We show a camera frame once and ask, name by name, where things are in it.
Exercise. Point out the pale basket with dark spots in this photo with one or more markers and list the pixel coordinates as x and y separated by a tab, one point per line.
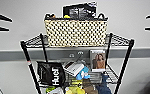
76	33

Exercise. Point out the white box with portrait print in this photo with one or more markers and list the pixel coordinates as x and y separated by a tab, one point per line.
97	61

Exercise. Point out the yellow green packet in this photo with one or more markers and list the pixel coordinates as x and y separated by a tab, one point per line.
67	16

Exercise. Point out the black Huel bag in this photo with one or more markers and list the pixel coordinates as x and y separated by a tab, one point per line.
51	75

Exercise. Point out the blue shark plush toy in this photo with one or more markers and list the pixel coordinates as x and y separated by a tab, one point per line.
103	87

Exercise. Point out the blue white plush toy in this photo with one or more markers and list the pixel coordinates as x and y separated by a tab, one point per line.
83	74

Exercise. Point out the white printed packet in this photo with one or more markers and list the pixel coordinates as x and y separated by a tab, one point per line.
72	68

